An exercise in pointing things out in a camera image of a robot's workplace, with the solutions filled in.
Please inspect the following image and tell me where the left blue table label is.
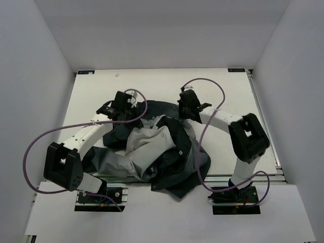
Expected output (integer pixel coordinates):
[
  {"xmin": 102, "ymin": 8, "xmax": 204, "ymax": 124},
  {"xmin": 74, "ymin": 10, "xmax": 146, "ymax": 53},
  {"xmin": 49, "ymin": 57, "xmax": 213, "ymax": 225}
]
[{"xmin": 77, "ymin": 70, "xmax": 95, "ymax": 75}]

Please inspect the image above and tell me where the aluminium table rail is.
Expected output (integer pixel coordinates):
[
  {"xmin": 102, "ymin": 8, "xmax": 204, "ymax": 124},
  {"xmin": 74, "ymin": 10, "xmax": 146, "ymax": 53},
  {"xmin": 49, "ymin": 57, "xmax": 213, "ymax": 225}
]
[
  {"xmin": 246, "ymin": 69, "xmax": 284, "ymax": 175},
  {"xmin": 103, "ymin": 174, "xmax": 286, "ymax": 183}
]

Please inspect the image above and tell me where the blue table label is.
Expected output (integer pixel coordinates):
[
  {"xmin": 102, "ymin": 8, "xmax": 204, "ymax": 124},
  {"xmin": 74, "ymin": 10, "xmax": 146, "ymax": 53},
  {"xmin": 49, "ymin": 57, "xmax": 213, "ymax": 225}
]
[
  {"xmin": 227, "ymin": 68, "xmax": 245, "ymax": 72},
  {"xmin": 77, "ymin": 70, "xmax": 95, "ymax": 75}
]

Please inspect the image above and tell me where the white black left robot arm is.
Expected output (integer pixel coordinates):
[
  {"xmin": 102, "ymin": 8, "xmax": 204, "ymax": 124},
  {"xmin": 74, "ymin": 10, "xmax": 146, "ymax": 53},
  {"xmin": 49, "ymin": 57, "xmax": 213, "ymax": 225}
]
[{"xmin": 44, "ymin": 90, "xmax": 139, "ymax": 202}]

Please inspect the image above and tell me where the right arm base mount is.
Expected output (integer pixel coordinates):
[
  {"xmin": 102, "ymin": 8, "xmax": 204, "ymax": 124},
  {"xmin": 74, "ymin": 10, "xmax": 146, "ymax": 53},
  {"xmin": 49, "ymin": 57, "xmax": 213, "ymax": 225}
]
[{"xmin": 208, "ymin": 186, "xmax": 261, "ymax": 215}]

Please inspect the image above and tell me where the grey gradient zip jacket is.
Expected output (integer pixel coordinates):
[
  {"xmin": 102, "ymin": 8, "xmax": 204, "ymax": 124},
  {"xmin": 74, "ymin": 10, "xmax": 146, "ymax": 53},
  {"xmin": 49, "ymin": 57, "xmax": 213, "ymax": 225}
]
[{"xmin": 82, "ymin": 100, "xmax": 211, "ymax": 199}]

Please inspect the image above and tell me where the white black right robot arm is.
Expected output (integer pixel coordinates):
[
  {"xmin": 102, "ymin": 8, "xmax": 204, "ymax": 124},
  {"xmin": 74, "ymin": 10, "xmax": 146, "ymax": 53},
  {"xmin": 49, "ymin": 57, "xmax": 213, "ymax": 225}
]
[{"xmin": 178, "ymin": 88, "xmax": 270, "ymax": 202}]

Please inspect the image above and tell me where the aluminium front table rail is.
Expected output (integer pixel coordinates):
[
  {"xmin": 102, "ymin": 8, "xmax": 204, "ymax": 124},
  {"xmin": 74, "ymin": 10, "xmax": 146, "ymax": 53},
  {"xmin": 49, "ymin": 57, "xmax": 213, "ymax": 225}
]
[{"xmin": 103, "ymin": 174, "xmax": 286, "ymax": 183}]

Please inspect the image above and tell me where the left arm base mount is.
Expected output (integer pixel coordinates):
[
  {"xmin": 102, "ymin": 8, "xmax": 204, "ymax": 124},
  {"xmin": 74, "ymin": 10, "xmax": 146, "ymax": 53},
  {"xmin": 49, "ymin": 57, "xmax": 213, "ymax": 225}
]
[{"xmin": 74, "ymin": 184, "xmax": 128, "ymax": 213}]

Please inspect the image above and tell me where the right blue table label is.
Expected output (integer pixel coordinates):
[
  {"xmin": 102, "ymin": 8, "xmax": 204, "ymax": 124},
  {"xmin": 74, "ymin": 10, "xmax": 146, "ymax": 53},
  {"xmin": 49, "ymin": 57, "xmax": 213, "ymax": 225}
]
[{"xmin": 227, "ymin": 68, "xmax": 245, "ymax": 72}]

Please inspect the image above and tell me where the aluminium right table rail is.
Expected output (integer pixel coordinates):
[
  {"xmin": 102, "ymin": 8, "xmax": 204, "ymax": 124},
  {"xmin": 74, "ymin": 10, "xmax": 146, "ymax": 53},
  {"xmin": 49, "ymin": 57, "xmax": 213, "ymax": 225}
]
[{"xmin": 246, "ymin": 69, "xmax": 284, "ymax": 175}]

